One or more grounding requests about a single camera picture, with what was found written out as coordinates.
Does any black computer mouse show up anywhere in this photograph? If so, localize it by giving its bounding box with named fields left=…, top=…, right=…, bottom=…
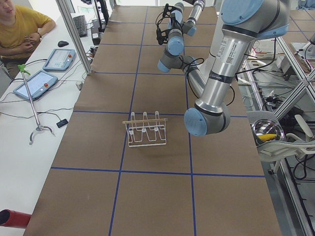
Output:
left=58, top=40, right=69, bottom=48

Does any teach pendant tablet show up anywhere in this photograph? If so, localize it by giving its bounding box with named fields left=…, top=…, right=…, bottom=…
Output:
left=13, top=70, right=58, bottom=101
left=42, top=49, right=76, bottom=72

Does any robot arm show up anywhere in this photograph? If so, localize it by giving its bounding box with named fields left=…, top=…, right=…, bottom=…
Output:
left=184, top=0, right=290, bottom=136
left=156, top=0, right=207, bottom=98

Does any black keyboard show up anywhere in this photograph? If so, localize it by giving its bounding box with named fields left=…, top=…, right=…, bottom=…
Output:
left=72, top=15, right=87, bottom=37

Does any steel bowl with corn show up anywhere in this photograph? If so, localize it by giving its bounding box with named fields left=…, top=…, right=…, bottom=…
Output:
left=251, top=118, right=285, bottom=146

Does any red cylinder bottle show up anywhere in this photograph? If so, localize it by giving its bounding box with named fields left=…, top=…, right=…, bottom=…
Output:
left=0, top=209, right=32, bottom=229

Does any near teach pendant tablet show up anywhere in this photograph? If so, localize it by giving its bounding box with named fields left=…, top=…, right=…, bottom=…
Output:
left=13, top=70, right=58, bottom=101

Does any person in yellow shirt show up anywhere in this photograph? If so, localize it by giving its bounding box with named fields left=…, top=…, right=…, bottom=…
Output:
left=0, top=0, right=56, bottom=79

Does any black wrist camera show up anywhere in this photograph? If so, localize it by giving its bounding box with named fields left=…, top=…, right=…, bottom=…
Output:
left=156, top=3, right=177, bottom=45

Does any far teach pendant tablet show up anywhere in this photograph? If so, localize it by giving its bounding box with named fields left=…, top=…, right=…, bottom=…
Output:
left=42, top=49, right=76, bottom=72

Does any metal reacher grabber tool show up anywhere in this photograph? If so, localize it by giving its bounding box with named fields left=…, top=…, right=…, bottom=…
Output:
left=18, top=64, right=55, bottom=145

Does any white wire cup holder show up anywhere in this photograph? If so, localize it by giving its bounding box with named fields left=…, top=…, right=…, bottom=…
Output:
left=123, top=111, right=168, bottom=148

